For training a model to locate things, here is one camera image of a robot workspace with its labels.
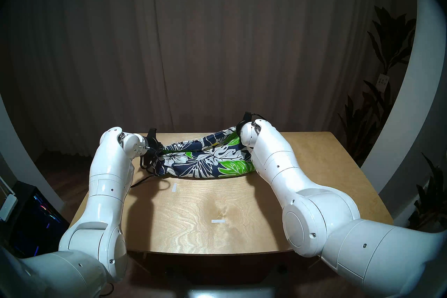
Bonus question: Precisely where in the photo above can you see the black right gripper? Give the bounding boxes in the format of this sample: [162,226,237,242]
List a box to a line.
[237,112,253,136]

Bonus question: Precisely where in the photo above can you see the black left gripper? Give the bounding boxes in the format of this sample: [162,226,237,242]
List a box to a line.
[145,128,163,162]

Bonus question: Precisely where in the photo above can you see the floral print shorts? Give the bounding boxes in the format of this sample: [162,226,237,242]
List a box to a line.
[131,127,256,188]

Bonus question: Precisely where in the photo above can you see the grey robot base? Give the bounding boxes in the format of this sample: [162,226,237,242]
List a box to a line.
[168,283,280,298]

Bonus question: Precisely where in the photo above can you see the brown pleated curtain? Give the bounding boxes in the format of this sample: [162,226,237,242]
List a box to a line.
[7,0,418,159]

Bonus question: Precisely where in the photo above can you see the white curved pillar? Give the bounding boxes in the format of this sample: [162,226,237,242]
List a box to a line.
[360,0,445,194]
[0,94,65,212]

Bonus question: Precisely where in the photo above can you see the black computer tower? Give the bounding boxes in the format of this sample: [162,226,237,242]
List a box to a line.
[10,181,71,260]

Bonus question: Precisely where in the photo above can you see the small white box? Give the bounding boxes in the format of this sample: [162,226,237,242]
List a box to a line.
[0,194,18,222]

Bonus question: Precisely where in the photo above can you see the tall leafy plant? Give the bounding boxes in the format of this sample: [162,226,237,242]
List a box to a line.
[337,6,418,166]

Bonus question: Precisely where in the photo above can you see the small potted plant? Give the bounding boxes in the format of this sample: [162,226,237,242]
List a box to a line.
[407,152,447,232]

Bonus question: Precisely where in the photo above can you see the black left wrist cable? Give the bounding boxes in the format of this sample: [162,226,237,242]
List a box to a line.
[139,154,157,176]

